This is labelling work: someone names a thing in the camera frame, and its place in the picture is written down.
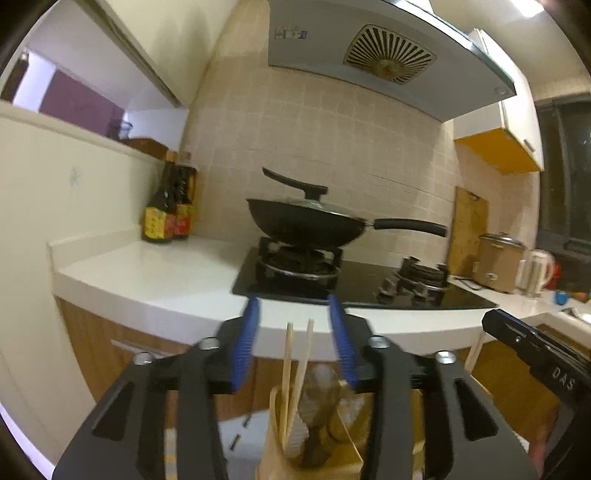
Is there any white electric kettle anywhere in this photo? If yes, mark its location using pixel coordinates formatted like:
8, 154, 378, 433
516, 249, 555, 298

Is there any wooden cutting board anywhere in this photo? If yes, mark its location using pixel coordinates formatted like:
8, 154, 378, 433
447, 186, 489, 278

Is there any white yellow wall cabinet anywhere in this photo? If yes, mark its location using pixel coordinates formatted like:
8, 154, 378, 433
453, 28, 546, 175

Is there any wooden base cabinet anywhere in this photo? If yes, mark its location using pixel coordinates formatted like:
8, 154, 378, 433
54, 295, 591, 444

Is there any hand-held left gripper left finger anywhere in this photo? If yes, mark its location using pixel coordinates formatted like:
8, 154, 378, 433
53, 298, 262, 480

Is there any grey range hood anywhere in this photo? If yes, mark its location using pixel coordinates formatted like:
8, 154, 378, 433
268, 0, 517, 123

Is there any black wok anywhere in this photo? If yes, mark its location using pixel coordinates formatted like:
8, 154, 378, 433
246, 198, 448, 249

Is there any black gas stove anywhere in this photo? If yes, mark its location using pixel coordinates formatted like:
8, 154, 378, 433
231, 237, 499, 311

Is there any glass wok lid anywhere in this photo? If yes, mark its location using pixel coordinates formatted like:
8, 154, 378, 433
249, 167, 370, 217

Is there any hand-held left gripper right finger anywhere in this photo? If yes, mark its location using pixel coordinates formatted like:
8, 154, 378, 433
328, 294, 539, 480

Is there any beige plastic utensil basket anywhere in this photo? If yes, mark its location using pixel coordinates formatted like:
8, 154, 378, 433
255, 383, 428, 480

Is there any beige rice cooker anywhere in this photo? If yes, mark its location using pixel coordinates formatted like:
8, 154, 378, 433
472, 232, 526, 294

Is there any silver cabinet handle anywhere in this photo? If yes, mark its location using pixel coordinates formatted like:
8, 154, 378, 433
111, 339, 188, 360

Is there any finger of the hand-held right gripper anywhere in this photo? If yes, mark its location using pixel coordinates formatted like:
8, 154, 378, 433
481, 308, 555, 370

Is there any red label sauce bottle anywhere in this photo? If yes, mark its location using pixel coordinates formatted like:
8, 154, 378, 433
173, 151, 198, 241

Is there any dark window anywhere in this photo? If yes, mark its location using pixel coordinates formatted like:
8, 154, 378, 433
536, 92, 591, 261

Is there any wooden chopstick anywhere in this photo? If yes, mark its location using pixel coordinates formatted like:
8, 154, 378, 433
283, 322, 295, 439
286, 318, 315, 444
464, 331, 485, 372

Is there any clear plastic spoon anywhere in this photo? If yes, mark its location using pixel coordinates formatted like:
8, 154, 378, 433
325, 392, 365, 444
299, 364, 343, 468

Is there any yellow label sauce bottle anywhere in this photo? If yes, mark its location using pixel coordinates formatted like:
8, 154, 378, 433
141, 151, 178, 243

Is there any person's right hand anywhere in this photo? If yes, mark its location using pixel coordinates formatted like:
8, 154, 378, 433
529, 411, 561, 468

